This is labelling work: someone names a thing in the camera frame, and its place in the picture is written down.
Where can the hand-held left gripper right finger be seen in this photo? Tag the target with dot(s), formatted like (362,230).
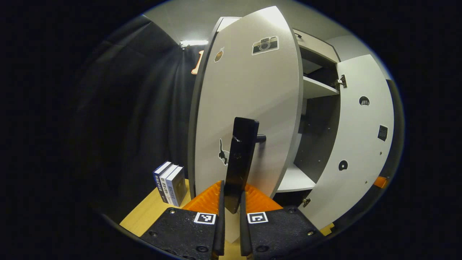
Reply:
(244,227)

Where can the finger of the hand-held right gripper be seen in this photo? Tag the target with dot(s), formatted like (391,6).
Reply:
(380,182)

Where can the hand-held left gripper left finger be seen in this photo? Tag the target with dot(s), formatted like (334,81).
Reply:
(221,224)

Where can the white cabinet door headphone sticker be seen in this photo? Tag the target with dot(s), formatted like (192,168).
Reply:
(353,144)

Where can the grey double-door shoe cabinet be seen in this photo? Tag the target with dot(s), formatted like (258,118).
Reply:
(317,137)

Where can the white cabinet door camera sticker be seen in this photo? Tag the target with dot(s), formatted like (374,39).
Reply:
(252,94)

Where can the metal door hinge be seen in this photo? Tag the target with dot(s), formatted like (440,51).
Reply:
(306,202)
(342,81)

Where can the white cabinet bottom board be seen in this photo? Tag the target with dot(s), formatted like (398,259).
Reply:
(294,180)

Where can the white cabinet shelf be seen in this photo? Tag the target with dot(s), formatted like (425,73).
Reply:
(316,88)

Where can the ceiling light strip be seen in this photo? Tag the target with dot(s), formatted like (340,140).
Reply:
(195,43)

